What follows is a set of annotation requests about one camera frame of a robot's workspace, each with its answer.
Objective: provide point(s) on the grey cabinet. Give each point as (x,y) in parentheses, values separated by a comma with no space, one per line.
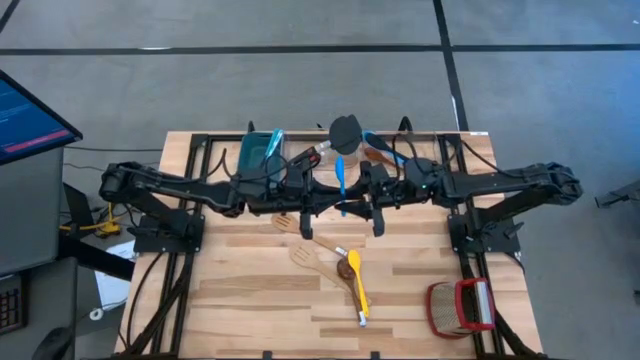
(30,210)

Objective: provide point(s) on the white paper sheet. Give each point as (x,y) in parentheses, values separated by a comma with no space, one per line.
(112,280)

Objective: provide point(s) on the light wooden spork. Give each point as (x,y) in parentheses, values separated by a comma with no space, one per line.
(312,260)

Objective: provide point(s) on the reddish brown wooden utensil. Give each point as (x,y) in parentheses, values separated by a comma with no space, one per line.
(377,156)

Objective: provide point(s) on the dark brown wooden spoon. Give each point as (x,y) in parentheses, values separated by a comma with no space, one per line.
(346,270)

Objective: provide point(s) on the teal plastic bin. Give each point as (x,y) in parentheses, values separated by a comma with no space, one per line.
(252,155)

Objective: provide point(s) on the black office chair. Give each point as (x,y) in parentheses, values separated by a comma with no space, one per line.
(55,345)

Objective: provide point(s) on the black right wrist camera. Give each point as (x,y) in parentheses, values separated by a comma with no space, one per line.
(372,177)

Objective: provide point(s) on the light wooden slotted spatula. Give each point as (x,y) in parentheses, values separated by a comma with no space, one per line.
(310,235)

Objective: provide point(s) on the clear plastic bin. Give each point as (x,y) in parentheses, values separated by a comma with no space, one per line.
(372,170)
(350,160)

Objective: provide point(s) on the black keyboard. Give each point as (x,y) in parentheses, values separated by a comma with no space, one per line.
(10,305)

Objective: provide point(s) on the translucent blue plastic utensil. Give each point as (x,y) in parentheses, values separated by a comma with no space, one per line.
(274,142)

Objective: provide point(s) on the blue silicone spoon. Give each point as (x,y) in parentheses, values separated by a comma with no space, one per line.
(340,175)

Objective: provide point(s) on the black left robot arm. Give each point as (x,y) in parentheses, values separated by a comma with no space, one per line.
(165,190)

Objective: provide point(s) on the black aluminium rig frame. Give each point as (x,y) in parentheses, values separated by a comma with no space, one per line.
(176,310)

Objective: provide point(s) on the red framed metal grater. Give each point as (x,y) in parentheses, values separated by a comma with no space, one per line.
(460,307)

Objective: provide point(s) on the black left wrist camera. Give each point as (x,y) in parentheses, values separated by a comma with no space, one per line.
(297,180)

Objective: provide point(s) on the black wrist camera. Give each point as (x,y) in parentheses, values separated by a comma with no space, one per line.
(372,177)
(297,180)

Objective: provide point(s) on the black stand leg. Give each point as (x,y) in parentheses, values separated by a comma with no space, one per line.
(617,195)

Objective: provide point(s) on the yellow plastic spoon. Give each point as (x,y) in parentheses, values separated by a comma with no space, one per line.
(355,260)

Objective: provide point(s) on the monitor with blue screen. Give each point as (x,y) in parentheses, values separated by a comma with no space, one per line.
(30,120)

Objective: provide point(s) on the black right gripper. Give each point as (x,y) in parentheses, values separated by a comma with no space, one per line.
(405,187)

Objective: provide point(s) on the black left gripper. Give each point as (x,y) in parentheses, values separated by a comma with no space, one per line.
(280,192)

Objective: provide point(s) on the large pale blue spoon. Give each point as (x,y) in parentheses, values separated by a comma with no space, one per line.
(371,136)

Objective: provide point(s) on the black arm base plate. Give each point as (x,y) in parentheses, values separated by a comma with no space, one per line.
(167,240)
(484,240)

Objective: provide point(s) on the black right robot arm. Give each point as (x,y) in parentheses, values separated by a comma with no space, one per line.
(500,187)

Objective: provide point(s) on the black table edge clip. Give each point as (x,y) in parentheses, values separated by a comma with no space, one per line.
(267,355)
(375,355)

